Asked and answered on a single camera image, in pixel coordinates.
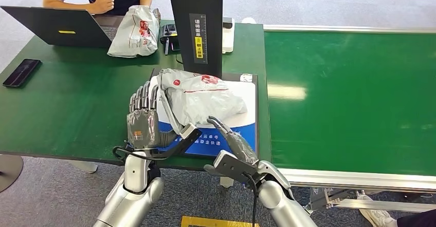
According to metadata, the black smartphone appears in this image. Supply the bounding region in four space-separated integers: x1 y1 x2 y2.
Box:
2 59 42 88

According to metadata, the white courier bag red print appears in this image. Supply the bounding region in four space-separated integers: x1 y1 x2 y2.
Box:
156 68 249 134
107 5 160 59

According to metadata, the green belt conveyor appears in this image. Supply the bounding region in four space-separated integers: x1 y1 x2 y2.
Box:
264 25 436 213

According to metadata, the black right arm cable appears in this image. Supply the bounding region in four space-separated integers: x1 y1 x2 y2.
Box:
242 173 260 227

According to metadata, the blue white scale platform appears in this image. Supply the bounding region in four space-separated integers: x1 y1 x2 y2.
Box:
150 68 260 163

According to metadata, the black handheld controller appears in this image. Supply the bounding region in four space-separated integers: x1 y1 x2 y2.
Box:
159 24 178 46

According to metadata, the black laptop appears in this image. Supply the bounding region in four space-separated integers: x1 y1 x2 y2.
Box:
0 6 125 48

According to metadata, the grey round pedestal base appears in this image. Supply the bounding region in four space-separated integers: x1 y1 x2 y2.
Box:
0 155 24 194

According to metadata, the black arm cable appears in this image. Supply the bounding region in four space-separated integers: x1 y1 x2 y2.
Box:
113 145 171 161
242 173 260 227

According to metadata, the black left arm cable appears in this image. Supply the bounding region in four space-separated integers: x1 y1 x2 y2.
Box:
113 145 171 161

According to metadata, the person's leg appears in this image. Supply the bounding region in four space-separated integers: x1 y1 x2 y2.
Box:
396 209 436 227

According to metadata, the white power strip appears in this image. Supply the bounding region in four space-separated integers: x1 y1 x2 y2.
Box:
222 17 235 54

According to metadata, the person's right hand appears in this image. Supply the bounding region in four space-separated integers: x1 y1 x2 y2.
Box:
89 0 117 14

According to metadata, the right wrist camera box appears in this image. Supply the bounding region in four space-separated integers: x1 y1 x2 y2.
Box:
204 149 260 185

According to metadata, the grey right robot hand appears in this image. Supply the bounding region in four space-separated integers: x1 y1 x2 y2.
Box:
207 116 260 165

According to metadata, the black scale column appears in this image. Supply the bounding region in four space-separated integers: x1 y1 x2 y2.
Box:
166 0 224 80

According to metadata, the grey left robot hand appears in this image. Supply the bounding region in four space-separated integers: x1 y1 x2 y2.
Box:
126 81 178 150

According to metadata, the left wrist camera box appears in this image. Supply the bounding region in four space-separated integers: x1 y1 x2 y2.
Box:
160 123 202 160

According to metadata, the white shoe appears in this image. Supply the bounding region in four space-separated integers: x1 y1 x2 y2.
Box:
356 195 397 227

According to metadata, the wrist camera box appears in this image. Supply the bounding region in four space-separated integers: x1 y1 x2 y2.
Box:
204 149 260 185
160 123 202 160

